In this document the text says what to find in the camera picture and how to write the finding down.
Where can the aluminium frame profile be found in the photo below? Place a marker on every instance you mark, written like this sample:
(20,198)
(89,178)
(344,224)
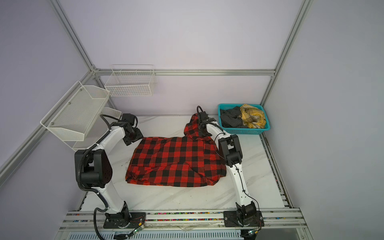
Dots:
(16,160)

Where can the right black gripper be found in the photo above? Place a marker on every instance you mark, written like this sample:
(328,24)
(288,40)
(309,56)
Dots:
(200,132)

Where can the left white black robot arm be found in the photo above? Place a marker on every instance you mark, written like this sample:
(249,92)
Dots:
(94,171)

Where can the red black plaid shirt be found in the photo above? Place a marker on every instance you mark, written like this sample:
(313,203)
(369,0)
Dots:
(188,162)

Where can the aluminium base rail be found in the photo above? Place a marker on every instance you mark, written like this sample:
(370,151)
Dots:
(188,220)

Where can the yellow plaid shirt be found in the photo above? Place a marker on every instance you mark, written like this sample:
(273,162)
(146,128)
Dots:
(253,117)

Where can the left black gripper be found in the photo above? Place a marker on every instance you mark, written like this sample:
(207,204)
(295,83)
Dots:
(139,135)

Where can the dark grey shirt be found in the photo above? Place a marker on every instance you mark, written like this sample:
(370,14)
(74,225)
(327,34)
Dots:
(232,118)

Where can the white mesh two-tier shelf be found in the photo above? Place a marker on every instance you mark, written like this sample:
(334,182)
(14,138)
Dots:
(75,119)

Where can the teal plastic basket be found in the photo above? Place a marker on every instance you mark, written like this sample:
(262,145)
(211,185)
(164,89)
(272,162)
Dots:
(245,130)

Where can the white wire basket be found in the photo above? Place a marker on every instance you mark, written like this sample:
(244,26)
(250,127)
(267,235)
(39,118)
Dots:
(131,81)

